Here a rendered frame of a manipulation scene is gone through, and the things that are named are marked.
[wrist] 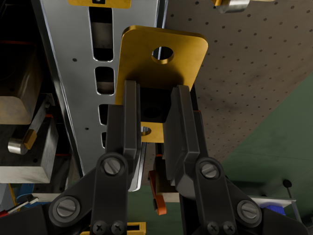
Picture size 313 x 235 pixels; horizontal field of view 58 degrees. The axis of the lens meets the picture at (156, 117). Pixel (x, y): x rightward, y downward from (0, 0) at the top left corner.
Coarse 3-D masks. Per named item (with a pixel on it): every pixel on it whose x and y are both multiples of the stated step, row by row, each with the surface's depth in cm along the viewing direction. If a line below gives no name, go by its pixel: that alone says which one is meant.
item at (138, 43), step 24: (120, 48) 12; (144, 48) 12; (192, 48) 12; (120, 72) 13; (144, 72) 13; (168, 72) 14; (192, 72) 14; (120, 96) 15; (144, 96) 14; (168, 96) 14; (144, 120) 15
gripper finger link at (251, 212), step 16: (176, 96) 13; (176, 112) 13; (192, 112) 13; (176, 128) 13; (192, 128) 12; (176, 144) 13; (192, 144) 12; (176, 160) 12; (192, 160) 12; (176, 176) 13; (192, 192) 12; (240, 192) 12; (240, 208) 11; (256, 208) 11; (240, 224) 11; (256, 224) 11
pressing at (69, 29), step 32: (32, 0) 37; (64, 0) 38; (160, 0) 39; (64, 32) 42; (64, 64) 47; (96, 64) 48; (64, 96) 53; (96, 96) 54; (96, 128) 63; (96, 160) 75
